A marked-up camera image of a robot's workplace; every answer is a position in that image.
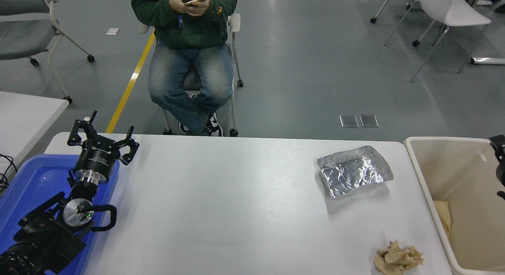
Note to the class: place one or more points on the person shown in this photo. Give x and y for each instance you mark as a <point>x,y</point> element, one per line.
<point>189,30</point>

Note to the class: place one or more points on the white shell chair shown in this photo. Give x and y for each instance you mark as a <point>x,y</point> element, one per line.
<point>453,10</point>

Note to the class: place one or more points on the silver floor plate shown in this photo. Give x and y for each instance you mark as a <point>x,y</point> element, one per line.
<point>349,121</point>
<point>369,120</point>

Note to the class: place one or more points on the dark shoe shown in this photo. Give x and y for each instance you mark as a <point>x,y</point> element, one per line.
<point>500,10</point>

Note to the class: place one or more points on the white side table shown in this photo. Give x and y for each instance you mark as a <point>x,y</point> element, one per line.
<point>23,121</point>

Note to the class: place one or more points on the large pale plastic bin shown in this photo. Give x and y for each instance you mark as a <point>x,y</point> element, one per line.
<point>465,180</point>

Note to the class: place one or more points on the blue plastic tray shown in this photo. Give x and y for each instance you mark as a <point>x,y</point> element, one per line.
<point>31,180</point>

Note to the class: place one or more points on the grey padded wheeled chair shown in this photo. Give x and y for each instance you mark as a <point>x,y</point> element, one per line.
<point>23,34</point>

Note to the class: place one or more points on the gold smartphone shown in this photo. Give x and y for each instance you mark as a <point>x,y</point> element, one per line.
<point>193,1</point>

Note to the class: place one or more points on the tan paper ball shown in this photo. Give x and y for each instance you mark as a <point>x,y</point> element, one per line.
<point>398,259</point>

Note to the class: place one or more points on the person's left hand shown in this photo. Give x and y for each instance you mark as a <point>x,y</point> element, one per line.
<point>203,6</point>

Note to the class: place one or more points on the silver metal floor bar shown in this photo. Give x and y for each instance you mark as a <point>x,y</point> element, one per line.
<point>489,61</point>

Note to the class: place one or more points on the chair with caster legs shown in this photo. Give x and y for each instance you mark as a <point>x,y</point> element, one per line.
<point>373,20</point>

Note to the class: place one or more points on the person's right hand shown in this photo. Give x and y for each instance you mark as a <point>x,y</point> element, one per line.
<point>177,2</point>

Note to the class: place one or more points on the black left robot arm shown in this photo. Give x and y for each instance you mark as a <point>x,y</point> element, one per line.
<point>47,237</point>

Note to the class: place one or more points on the silver foil tray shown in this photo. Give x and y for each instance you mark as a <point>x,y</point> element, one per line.
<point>355,172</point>

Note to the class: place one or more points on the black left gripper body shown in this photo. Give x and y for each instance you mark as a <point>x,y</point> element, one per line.
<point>96,158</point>

